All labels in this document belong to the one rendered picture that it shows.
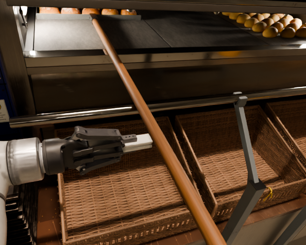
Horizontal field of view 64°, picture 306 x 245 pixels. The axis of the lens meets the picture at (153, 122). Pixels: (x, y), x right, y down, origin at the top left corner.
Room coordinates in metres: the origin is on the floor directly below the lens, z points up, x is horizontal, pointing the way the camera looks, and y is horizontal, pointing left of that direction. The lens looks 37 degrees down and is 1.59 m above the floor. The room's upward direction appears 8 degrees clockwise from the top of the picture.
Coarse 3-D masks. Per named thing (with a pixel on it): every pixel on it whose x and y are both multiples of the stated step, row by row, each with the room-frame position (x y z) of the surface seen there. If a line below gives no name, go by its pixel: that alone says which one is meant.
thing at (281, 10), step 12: (12, 0) 0.69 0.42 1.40; (24, 0) 0.70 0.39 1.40; (36, 0) 0.71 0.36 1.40; (48, 0) 0.72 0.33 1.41; (60, 0) 0.74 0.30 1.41; (72, 0) 0.75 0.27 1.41; (84, 0) 0.76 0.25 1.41; (96, 0) 0.78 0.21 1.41; (108, 0) 0.79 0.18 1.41; (120, 0) 0.81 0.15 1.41; (228, 12) 0.97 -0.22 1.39; (240, 12) 0.99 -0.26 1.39; (252, 12) 1.01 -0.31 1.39; (264, 12) 1.04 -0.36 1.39; (276, 12) 1.06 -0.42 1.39; (288, 12) 1.09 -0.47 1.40; (300, 12) 1.11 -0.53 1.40
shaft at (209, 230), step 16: (112, 48) 0.94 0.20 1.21; (128, 80) 0.70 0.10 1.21; (144, 112) 0.54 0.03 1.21; (160, 144) 0.42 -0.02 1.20; (176, 160) 0.38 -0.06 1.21; (176, 176) 0.34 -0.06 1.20; (192, 192) 0.30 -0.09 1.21; (192, 208) 0.27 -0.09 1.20; (208, 224) 0.24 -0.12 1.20; (208, 240) 0.21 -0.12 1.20; (224, 240) 0.22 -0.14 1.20
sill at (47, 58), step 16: (144, 48) 1.06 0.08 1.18; (160, 48) 1.09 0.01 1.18; (176, 48) 1.11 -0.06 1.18; (192, 48) 1.14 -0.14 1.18; (208, 48) 1.17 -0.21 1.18; (224, 48) 1.20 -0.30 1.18; (240, 48) 1.23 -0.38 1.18; (256, 48) 1.27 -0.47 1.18; (272, 48) 1.30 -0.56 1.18; (288, 48) 1.34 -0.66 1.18; (304, 48) 1.38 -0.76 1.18; (32, 64) 0.82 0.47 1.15; (48, 64) 0.84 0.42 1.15; (64, 64) 0.87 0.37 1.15; (80, 64) 0.89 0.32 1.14
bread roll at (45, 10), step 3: (42, 9) 1.28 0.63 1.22; (45, 9) 1.29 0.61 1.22; (48, 9) 1.29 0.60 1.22; (51, 9) 1.30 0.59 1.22; (54, 9) 1.31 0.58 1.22; (57, 9) 1.32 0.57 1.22; (39, 12) 1.29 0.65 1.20; (42, 12) 1.28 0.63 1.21; (45, 12) 1.28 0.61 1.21; (48, 12) 1.28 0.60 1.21; (51, 12) 1.29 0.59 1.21; (54, 12) 1.30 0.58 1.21; (57, 12) 1.31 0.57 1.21
